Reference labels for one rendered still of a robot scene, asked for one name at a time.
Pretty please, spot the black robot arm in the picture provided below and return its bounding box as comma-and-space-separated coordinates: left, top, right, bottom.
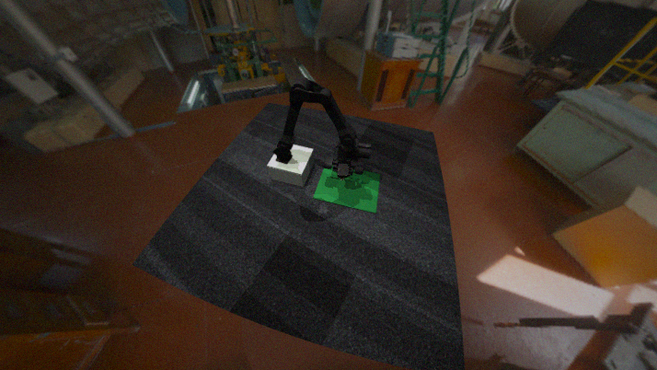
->
272, 76, 371, 178

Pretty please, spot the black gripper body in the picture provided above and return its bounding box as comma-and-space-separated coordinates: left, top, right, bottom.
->
324, 155, 364, 175

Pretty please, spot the green circuit board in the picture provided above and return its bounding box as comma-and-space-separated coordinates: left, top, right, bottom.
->
313, 165, 380, 214

